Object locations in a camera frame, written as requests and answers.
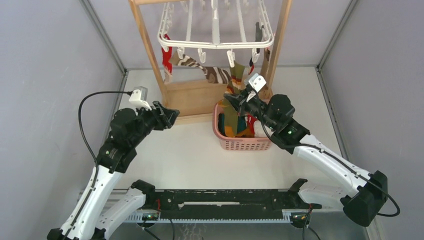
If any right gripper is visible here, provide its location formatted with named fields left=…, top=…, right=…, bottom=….
left=224, top=88, right=277, bottom=132

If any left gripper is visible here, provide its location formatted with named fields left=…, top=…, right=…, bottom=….
left=129, top=100, right=180, bottom=147

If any olive orange striped sock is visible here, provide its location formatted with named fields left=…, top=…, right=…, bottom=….
left=219, top=61, right=246, bottom=138

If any red santa sock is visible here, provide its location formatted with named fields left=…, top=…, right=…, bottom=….
left=246, top=114, right=258, bottom=132

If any dark green sock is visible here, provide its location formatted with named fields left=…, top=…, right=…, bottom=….
left=217, top=113, right=247, bottom=138

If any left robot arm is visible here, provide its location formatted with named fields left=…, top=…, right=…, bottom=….
left=46, top=101, right=180, bottom=240

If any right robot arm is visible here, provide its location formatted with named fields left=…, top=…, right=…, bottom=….
left=224, top=90, right=389, bottom=227

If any wooden hanger stand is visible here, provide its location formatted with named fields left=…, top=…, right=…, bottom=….
left=128, top=0, right=292, bottom=124

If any mustard yellow sock in basket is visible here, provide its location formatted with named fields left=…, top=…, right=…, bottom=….
left=235, top=128, right=255, bottom=138

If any pink laundry basket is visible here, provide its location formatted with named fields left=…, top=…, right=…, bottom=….
left=212, top=103, right=272, bottom=151

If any tan brown sock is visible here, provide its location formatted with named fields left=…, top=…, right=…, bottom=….
left=264, top=47, right=271, bottom=62

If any red sock with face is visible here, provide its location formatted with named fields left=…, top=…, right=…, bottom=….
left=161, top=46, right=173, bottom=84

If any navy blue sock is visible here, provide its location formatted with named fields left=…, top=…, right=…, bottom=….
left=255, top=21, right=265, bottom=42

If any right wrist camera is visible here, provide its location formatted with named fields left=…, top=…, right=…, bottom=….
left=244, top=73, right=267, bottom=93

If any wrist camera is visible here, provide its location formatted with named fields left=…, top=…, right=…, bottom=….
left=244, top=73, right=267, bottom=93
left=128, top=86, right=152, bottom=111

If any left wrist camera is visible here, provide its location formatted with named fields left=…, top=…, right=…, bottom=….
left=128, top=86, right=152, bottom=111

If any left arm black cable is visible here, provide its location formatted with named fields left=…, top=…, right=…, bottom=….
left=77, top=91, right=133, bottom=167

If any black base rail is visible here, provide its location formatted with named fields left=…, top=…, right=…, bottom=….
left=124, top=188, right=324, bottom=221

